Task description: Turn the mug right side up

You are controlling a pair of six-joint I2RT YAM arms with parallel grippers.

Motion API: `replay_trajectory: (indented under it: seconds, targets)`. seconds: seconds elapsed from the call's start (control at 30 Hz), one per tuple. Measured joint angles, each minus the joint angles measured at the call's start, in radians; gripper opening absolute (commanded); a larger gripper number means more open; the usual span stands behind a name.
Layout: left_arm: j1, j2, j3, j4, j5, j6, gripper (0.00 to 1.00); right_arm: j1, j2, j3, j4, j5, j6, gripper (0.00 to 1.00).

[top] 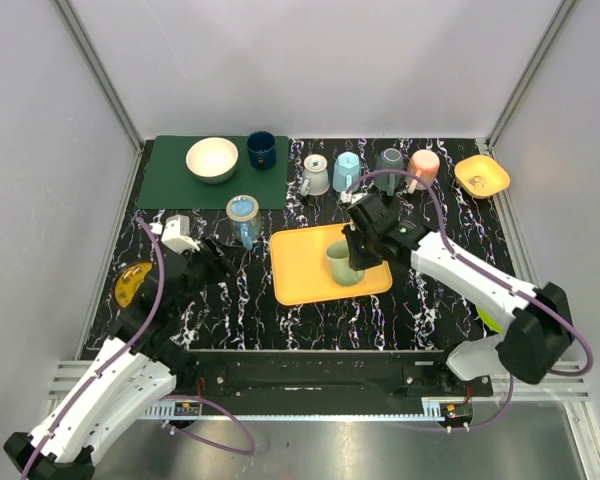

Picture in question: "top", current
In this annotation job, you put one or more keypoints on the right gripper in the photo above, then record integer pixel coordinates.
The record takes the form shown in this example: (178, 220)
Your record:
(358, 262)

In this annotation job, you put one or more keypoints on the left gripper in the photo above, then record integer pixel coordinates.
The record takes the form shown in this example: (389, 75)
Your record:
(211, 255)

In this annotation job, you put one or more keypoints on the pale green mug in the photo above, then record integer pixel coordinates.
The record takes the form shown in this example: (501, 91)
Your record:
(337, 255)

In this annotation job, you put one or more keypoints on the orange-inside blue floral mug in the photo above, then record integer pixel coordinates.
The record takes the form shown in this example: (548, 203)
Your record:
(243, 212)

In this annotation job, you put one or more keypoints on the light blue faceted mug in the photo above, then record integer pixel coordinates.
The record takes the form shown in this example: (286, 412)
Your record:
(346, 171)

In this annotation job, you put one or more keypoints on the grey-blue faceted mug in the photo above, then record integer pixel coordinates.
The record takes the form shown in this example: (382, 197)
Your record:
(389, 159)

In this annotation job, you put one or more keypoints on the pale blue-grey mug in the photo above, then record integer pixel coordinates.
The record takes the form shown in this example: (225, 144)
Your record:
(315, 178)

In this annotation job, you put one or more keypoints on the pink mug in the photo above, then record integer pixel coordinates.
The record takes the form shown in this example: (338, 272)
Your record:
(424, 164)

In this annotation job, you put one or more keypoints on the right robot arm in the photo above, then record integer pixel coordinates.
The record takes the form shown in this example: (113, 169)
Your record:
(534, 321)

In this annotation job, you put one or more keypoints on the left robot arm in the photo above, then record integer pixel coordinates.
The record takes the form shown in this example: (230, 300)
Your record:
(138, 363)

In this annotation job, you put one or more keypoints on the dark blue mug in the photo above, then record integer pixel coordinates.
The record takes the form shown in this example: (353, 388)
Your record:
(261, 148)

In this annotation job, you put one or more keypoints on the yellow plastic tray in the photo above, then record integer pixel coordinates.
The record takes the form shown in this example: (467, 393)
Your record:
(300, 268)

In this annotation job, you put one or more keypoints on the yellow patterned saucer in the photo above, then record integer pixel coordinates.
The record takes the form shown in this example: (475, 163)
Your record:
(129, 281)

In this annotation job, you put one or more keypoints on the dark green mat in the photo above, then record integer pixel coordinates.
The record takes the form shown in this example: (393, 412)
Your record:
(168, 183)

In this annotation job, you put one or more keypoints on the white bowl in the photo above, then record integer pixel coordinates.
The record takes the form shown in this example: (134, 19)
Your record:
(212, 160)

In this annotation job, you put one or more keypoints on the yellow square dish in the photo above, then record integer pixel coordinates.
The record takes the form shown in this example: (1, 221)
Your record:
(481, 176)

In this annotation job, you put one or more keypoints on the lime green plate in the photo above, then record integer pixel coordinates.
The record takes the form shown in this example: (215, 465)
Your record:
(488, 321)

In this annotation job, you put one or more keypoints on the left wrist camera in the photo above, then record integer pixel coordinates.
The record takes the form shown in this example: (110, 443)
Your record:
(174, 234)

